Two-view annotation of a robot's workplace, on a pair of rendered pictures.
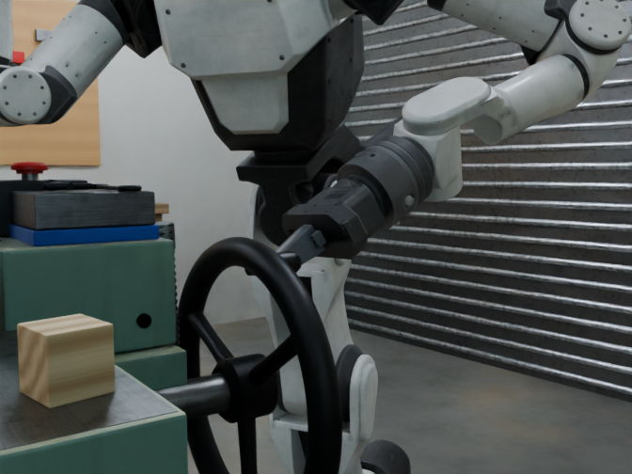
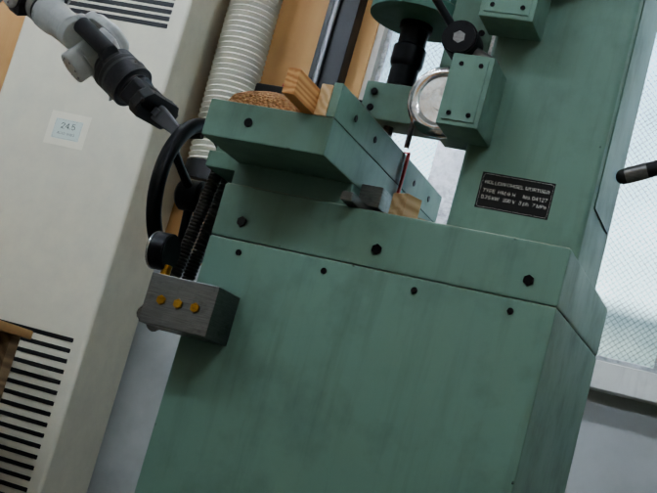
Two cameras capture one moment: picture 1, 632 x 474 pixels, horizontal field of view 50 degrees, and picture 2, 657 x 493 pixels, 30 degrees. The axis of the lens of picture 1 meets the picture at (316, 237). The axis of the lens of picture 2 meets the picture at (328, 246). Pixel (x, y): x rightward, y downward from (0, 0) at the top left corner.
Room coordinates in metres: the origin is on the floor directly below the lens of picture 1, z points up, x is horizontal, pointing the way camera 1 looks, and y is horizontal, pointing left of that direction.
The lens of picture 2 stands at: (1.59, 2.10, 0.42)
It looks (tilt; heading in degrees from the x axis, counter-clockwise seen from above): 9 degrees up; 238
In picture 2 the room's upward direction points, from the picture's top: 16 degrees clockwise
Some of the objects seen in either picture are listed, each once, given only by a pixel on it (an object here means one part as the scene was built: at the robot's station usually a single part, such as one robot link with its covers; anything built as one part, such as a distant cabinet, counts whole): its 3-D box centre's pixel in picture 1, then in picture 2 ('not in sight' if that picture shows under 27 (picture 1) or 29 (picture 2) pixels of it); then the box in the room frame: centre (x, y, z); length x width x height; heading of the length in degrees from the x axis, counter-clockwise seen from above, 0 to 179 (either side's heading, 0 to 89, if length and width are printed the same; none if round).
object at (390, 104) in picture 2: not in sight; (403, 113); (0.42, 0.36, 1.03); 0.14 x 0.07 x 0.09; 125
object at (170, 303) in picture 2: not in sight; (188, 308); (0.73, 0.38, 0.58); 0.12 x 0.08 x 0.08; 125
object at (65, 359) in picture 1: (66, 357); not in sight; (0.35, 0.13, 0.92); 0.04 x 0.04 x 0.04; 45
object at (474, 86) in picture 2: not in sight; (471, 100); (0.46, 0.59, 1.02); 0.09 x 0.07 x 0.12; 35
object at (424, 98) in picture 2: not in sight; (443, 102); (0.46, 0.52, 1.02); 0.12 x 0.03 x 0.12; 125
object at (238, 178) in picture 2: not in sight; (330, 217); (0.47, 0.30, 0.82); 0.40 x 0.21 x 0.04; 35
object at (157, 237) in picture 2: not in sight; (163, 257); (0.77, 0.32, 0.65); 0.06 x 0.04 x 0.08; 35
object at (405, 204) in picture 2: not in sight; (404, 209); (0.49, 0.54, 0.82); 0.04 x 0.03 x 0.04; 11
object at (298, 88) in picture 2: not in sight; (355, 147); (0.54, 0.42, 0.92); 0.59 x 0.02 x 0.04; 35
